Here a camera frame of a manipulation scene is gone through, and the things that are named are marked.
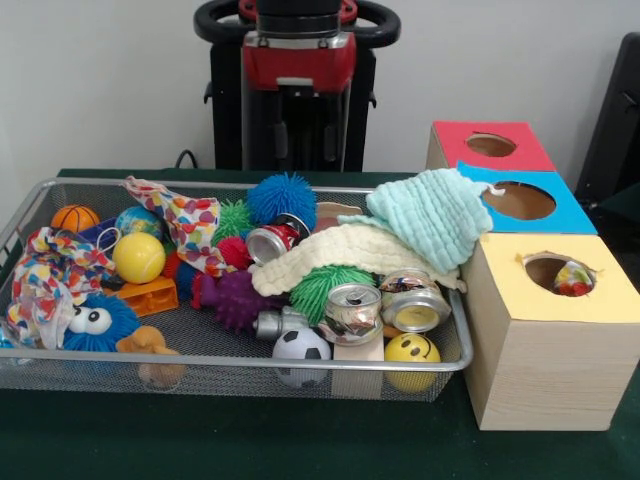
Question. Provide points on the yellow tennis ball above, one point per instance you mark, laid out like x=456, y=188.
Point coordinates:
x=139, y=257

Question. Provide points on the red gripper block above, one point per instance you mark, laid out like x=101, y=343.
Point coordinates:
x=300, y=62

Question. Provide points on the small soccer ball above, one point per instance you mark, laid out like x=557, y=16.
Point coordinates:
x=300, y=350

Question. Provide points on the confetti print cloth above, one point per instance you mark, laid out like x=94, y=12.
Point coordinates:
x=40, y=280

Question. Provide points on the blue spiky puffer ball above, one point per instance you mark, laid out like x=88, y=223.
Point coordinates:
x=115, y=325
x=282, y=197

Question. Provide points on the shallow mesh bin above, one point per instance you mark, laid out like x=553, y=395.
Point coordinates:
x=50, y=375

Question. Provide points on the crushed can yellow base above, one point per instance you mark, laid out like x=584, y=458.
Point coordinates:
x=415, y=305

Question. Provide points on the mint green waffle cloth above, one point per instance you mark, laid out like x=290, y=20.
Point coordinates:
x=435, y=220

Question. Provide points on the dark green table cloth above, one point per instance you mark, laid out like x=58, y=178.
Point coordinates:
x=250, y=440

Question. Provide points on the polka dot cloth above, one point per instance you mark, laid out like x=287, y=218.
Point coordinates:
x=192, y=225
x=575, y=280

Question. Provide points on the silver crushed can pull tab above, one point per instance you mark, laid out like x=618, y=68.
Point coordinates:
x=350, y=315

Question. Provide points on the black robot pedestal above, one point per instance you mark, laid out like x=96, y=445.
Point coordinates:
x=225, y=125

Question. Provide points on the cream waffle cloth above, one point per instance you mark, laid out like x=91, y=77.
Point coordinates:
x=340, y=255

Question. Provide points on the yellow smiley ball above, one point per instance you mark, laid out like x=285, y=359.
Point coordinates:
x=412, y=350

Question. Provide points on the wooden box with three holes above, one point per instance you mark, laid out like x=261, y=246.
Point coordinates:
x=550, y=370

